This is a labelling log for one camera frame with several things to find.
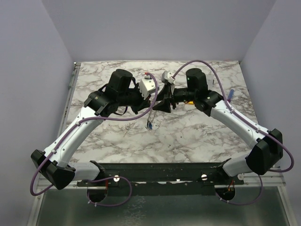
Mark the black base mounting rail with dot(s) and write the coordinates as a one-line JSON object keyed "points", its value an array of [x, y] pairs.
{"points": [[152, 179]]}

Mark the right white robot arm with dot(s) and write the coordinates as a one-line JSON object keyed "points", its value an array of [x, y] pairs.
{"points": [[265, 151]]}

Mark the blue red screwdriver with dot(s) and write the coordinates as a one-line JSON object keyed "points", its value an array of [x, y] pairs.
{"points": [[230, 96]]}

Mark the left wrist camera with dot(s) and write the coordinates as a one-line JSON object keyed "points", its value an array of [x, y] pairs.
{"points": [[147, 86]]}

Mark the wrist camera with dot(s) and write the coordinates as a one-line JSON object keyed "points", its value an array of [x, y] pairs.
{"points": [[147, 86], [167, 78]]}

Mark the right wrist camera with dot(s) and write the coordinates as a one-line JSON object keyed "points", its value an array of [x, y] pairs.
{"points": [[167, 78]]}

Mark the perforated metal ring disc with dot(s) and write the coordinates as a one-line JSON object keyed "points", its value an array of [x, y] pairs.
{"points": [[151, 117]]}

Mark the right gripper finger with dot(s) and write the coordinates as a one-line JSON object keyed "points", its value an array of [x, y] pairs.
{"points": [[166, 92], [163, 106]]}

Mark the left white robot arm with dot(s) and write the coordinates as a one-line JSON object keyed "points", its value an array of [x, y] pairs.
{"points": [[53, 162]]}

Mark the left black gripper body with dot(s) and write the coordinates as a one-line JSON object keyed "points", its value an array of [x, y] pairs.
{"points": [[134, 99]]}

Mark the clear plastic organizer box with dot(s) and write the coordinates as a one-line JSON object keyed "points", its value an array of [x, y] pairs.
{"points": [[210, 79]]}

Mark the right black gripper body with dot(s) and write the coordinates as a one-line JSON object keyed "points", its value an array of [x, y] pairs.
{"points": [[171, 98]]}

